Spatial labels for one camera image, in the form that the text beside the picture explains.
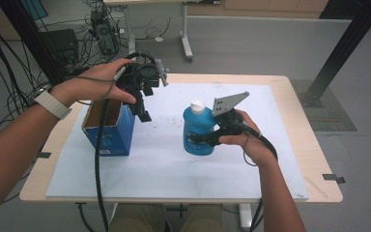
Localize blue bottle with white cap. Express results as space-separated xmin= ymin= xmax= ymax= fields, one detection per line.
xmin=183 ymin=100 xmax=221 ymax=157

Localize teal panel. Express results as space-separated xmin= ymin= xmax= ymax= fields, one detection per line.
xmin=20 ymin=0 xmax=48 ymax=21

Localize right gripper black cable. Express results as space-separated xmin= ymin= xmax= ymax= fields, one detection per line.
xmin=238 ymin=122 xmax=279 ymax=232

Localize wooden cabinet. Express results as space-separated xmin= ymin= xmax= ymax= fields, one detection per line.
xmin=186 ymin=0 xmax=330 ymax=19

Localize black case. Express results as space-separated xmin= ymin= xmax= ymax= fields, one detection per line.
xmin=42 ymin=28 xmax=80 ymax=66

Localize wristwatch with beige band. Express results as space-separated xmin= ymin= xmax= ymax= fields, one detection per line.
xmin=32 ymin=86 xmax=72 ymax=121

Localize computer tower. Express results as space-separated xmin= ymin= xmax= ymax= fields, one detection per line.
xmin=90 ymin=9 xmax=120 ymax=56

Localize person's left hand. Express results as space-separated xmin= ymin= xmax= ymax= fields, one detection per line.
xmin=50 ymin=58 xmax=138 ymax=107

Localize black metal post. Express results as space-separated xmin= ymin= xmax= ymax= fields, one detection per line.
xmin=299 ymin=0 xmax=371 ymax=109
xmin=0 ymin=0 xmax=66 ymax=86

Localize thin black wire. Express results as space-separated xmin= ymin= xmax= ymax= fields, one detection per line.
xmin=242 ymin=133 xmax=260 ymax=167

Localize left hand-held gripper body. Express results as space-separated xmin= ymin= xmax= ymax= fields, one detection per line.
xmin=114 ymin=57 xmax=170 ymax=96

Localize person's khaki pants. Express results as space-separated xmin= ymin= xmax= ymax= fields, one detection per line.
xmin=108 ymin=203 xmax=223 ymax=232

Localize black floor cable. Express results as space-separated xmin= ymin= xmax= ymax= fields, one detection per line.
xmin=134 ymin=17 xmax=172 ymax=42

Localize blue cardboard box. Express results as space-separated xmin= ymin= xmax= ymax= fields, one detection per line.
xmin=81 ymin=98 xmax=136 ymax=158

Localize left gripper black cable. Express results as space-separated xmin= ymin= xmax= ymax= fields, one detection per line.
xmin=94 ymin=51 xmax=157 ymax=232

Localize person's right hand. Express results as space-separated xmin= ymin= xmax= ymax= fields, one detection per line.
xmin=218 ymin=109 xmax=278 ymax=168

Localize white desk with metal legs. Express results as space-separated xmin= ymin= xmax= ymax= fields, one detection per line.
xmin=102 ymin=0 xmax=204 ymax=64

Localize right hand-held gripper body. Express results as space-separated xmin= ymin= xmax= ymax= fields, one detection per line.
xmin=211 ymin=90 xmax=251 ymax=137

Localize thin grey wire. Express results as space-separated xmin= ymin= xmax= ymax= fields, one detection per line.
xmin=65 ymin=74 xmax=116 ymax=106

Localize wooden table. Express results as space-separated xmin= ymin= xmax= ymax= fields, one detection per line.
xmin=18 ymin=72 xmax=344 ymax=231

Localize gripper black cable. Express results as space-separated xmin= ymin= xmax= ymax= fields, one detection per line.
xmin=238 ymin=122 xmax=279 ymax=232
xmin=94 ymin=51 xmax=157 ymax=232

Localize white foam board mat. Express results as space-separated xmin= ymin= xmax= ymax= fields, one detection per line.
xmin=44 ymin=82 xmax=310 ymax=202

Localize tangle of black cables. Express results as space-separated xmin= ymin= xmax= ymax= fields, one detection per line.
xmin=0 ymin=0 xmax=88 ymax=146

